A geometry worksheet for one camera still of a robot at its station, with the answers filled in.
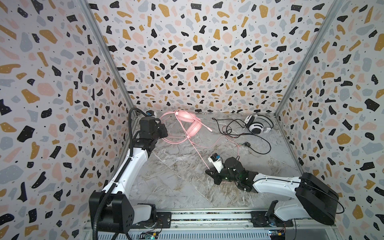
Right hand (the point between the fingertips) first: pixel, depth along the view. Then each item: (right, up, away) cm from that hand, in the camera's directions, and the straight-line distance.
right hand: (204, 170), depth 79 cm
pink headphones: (-5, +24, -5) cm, 25 cm away
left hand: (-23, +25, +1) cm, 34 cm away
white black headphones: (+38, +25, +24) cm, 51 cm away
